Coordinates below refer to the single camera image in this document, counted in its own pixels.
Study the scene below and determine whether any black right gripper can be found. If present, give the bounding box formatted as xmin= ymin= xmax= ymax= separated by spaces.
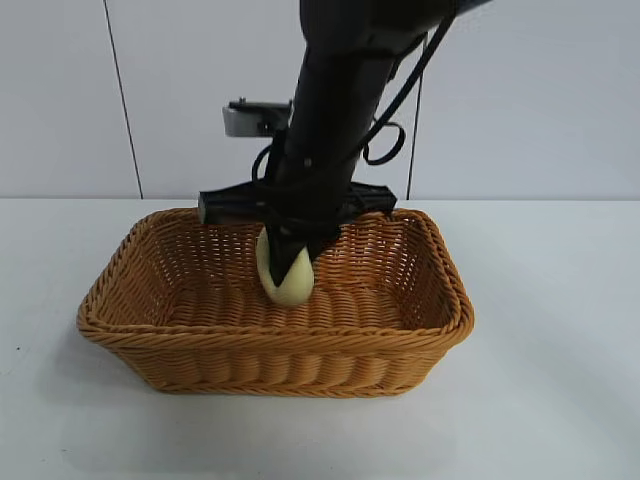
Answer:
xmin=197 ymin=124 xmax=400 ymax=290

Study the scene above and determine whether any pale yellow egg yolk pastry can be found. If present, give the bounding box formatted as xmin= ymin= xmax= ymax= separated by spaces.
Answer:
xmin=256 ymin=224 xmax=316 ymax=308

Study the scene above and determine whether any woven wicker basket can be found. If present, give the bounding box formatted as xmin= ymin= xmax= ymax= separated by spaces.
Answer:
xmin=76 ymin=207 xmax=475 ymax=399

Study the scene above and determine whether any black looped camera cable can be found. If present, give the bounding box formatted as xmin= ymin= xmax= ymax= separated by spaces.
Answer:
xmin=251 ymin=130 xmax=286 ymax=201

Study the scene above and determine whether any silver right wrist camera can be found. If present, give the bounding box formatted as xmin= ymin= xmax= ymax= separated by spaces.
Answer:
xmin=221 ymin=98 xmax=294 ymax=140

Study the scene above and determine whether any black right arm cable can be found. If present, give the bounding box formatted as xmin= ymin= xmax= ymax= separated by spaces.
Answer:
xmin=362 ymin=9 xmax=454 ymax=166

